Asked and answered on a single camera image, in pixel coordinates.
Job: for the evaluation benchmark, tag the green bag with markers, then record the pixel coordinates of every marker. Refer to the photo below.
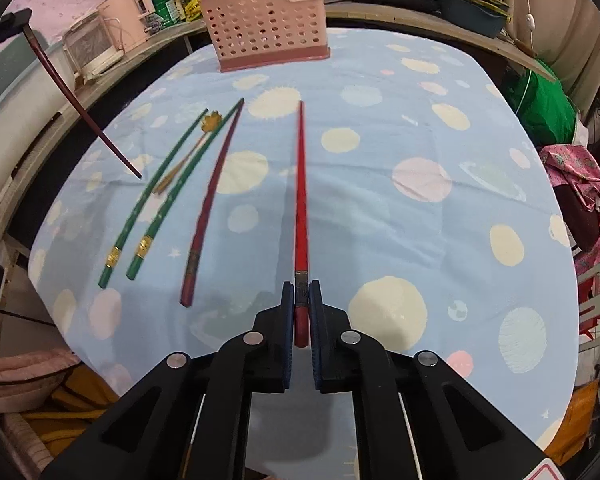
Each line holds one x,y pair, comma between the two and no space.
542,107

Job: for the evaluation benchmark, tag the pink electric kettle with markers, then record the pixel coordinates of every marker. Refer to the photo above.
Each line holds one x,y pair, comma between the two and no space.
125,20

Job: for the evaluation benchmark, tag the yellow snack packet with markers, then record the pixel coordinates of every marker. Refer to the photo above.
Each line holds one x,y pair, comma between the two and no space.
192,10

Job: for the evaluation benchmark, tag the pink perforated utensil basket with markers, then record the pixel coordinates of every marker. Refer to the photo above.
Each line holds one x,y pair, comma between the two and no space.
254,33

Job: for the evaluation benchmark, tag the maroon chopstick brown end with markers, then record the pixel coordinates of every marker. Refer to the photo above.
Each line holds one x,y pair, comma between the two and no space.
73,100

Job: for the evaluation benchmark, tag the pink floral cloth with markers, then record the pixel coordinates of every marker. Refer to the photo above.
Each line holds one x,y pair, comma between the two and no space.
574,176

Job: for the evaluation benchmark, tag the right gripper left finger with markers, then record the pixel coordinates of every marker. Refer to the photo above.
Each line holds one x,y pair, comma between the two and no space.
260,360

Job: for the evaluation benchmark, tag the bright red chopstick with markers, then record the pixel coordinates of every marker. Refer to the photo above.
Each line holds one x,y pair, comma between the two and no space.
301,244

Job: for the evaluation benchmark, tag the beige curtain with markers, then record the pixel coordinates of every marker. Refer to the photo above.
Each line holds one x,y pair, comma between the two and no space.
566,38

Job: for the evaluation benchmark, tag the white cord switch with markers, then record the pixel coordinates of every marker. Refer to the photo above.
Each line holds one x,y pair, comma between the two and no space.
530,22

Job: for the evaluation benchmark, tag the gold flower spoon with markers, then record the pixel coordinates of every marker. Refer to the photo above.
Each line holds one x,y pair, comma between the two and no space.
208,123

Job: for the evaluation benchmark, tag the blue planet pattern tablecloth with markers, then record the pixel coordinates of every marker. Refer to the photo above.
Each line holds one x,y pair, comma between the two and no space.
431,220

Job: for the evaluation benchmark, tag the dark blue vegetable basin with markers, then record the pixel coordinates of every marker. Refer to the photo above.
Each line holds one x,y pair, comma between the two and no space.
484,17

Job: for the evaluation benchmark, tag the white blue dish drainer box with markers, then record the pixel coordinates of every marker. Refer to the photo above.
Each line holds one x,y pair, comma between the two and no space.
29,99

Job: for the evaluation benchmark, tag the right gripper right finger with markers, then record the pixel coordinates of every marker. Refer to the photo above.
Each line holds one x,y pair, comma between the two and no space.
344,359

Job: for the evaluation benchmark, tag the dark red faceted chopstick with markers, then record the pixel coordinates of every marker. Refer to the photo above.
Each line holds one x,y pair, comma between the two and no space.
195,249

